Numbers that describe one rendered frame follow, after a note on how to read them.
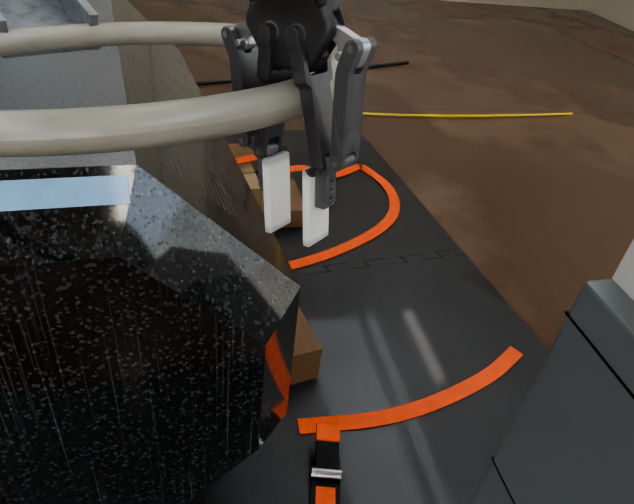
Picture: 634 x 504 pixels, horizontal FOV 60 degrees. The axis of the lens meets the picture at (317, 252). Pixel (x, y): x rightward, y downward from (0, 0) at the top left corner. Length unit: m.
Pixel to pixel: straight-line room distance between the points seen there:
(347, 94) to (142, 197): 0.41
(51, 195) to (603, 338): 0.70
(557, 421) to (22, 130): 0.73
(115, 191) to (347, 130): 0.40
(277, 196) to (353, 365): 1.17
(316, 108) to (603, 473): 0.58
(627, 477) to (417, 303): 1.20
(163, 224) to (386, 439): 0.92
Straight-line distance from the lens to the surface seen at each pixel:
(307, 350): 1.47
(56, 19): 0.91
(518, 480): 0.98
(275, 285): 0.89
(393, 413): 1.53
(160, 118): 0.38
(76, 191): 0.75
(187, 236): 0.79
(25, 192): 0.76
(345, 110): 0.41
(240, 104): 0.40
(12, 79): 1.06
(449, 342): 1.77
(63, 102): 0.95
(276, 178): 0.48
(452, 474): 1.47
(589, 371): 0.79
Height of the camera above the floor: 1.20
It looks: 36 degrees down
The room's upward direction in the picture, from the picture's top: 7 degrees clockwise
